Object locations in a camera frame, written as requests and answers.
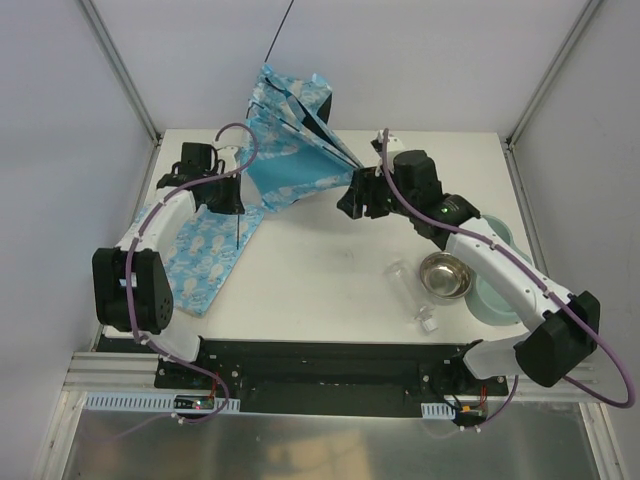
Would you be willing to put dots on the aluminium front rail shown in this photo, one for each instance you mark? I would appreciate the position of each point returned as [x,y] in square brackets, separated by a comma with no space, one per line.
[136,372]

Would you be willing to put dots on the green double pet bowl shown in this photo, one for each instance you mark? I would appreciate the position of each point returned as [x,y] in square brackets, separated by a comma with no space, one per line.
[485,304]

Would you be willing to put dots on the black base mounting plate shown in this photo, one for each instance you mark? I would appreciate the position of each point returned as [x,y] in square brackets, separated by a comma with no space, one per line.
[333,379]

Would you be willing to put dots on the blue snowman pet tent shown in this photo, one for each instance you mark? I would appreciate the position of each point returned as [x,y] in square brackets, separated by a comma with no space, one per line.
[299,155]

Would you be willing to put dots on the right aluminium frame post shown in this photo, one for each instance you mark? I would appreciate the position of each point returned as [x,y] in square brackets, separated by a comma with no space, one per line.
[586,17]

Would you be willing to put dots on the aluminium frame post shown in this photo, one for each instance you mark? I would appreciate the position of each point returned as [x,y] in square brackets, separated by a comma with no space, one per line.
[586,17]
[117,65]

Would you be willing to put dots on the stainless steel bowl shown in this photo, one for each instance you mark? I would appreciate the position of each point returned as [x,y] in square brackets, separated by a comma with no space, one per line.
[445,277]

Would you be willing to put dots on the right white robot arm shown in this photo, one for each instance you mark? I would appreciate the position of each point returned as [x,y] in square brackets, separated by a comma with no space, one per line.
[559,323]

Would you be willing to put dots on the clear plastic water bottle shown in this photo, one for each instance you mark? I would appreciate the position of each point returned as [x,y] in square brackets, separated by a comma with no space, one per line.
[410,294]

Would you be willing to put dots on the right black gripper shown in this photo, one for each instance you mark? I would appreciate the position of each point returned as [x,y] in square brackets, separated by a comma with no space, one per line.
[366,189]

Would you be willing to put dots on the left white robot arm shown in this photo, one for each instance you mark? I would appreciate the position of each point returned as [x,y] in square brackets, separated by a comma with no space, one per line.
[131,287]

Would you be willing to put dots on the left aluminium frame post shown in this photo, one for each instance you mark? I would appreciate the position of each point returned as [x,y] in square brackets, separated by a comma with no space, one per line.
[117,65]

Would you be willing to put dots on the thin black tent pole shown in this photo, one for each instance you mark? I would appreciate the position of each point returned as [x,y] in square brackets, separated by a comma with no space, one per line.
[278,30]

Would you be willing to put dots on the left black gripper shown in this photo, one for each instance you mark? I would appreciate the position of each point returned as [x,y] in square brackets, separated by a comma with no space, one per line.
[228,201]

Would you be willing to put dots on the blue snowman tent mat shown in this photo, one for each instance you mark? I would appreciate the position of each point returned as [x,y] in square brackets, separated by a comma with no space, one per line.
[177,268]

